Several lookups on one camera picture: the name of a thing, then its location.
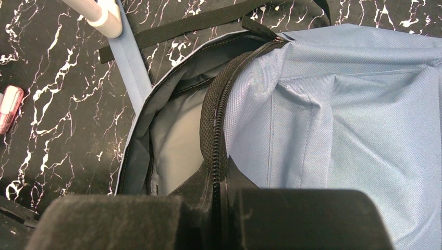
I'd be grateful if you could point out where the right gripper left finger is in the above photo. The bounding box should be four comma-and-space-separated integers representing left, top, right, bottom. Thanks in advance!
26, 164, 221, 249

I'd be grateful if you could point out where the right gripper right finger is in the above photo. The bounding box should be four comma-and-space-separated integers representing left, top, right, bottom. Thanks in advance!
221, 162, 393, 249

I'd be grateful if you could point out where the blue student backpack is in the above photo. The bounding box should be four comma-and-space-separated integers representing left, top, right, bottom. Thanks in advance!
99, 1, 441, 249

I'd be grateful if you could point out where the pink stapler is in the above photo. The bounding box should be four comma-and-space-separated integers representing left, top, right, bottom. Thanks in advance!
1, 85, 24, 134

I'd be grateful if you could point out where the white vertical pvc pipe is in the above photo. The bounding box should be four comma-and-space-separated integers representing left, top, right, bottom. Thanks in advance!
62, 0, 123, 39

